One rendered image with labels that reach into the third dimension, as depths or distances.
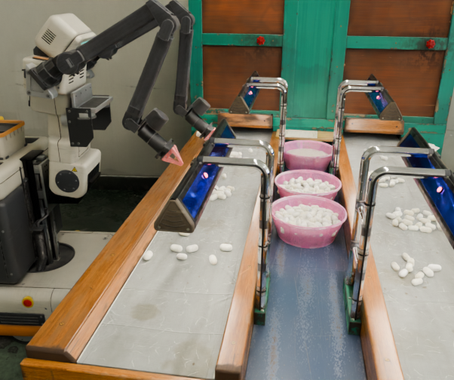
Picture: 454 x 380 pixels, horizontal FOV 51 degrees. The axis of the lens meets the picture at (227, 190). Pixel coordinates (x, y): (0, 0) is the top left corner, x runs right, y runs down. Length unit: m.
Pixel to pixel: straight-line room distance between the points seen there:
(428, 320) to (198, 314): 0.56
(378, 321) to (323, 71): 1.64
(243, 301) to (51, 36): 1.27
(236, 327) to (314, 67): 1.73
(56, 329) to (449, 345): 0.89
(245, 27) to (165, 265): 1.52
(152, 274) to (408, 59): 1.77
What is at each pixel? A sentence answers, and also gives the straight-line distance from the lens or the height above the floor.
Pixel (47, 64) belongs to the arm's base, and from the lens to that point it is 1.87.
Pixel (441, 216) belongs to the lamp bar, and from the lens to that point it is 1.04.
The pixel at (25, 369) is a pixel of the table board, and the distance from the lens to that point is 1.17.
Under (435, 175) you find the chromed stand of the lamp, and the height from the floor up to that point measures 1.11.
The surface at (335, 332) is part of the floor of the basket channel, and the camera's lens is 1.29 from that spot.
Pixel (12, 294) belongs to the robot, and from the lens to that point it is 2.28.
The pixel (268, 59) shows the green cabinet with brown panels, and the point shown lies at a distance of 2.59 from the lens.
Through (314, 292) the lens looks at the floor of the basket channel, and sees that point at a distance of 1.42.
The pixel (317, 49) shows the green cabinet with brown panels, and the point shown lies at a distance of 2.57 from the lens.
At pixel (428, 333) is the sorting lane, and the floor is 0.74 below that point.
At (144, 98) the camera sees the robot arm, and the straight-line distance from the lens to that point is 1.79.
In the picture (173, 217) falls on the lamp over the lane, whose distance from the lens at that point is 0.92.
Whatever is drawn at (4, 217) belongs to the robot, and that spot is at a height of 0.62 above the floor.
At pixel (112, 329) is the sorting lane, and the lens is 1.19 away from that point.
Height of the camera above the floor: 1.48
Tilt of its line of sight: 23 degrees down
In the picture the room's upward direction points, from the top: straight up
